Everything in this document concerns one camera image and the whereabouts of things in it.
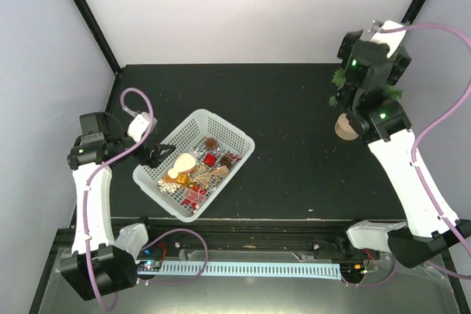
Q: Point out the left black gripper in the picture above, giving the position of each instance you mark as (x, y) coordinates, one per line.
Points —
(153, 159)

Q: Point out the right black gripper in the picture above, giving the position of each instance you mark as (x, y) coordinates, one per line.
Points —
(346, 43)

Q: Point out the white perforated plastic basket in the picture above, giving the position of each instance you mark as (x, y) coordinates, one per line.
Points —
(209, 151)

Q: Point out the small green christmas tree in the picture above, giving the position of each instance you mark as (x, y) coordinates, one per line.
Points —
(371, 121)

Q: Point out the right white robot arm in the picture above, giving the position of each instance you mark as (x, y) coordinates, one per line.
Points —
(430, 227)

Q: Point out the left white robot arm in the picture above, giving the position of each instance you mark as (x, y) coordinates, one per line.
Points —
(100, 262)

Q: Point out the white snowflake ornament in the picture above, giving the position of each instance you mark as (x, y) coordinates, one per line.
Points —
(167, 187)

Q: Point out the gold gift box ornament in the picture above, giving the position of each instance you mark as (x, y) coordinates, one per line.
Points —
(182, 179)

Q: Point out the red gift box ornament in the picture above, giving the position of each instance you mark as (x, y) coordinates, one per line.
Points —
(210, 160)

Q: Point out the dark pine cone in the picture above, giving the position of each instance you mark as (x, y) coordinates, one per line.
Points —
(226, 161)

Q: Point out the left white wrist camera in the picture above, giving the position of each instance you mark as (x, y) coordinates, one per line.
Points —
(139, 125)

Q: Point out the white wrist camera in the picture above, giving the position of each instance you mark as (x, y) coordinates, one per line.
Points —
(139, 125)
(389, 33)

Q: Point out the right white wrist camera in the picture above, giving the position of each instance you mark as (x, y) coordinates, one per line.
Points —
(389, 33)

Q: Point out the white slotted cable duct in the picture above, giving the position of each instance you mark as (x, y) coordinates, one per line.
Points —
(240, 269)

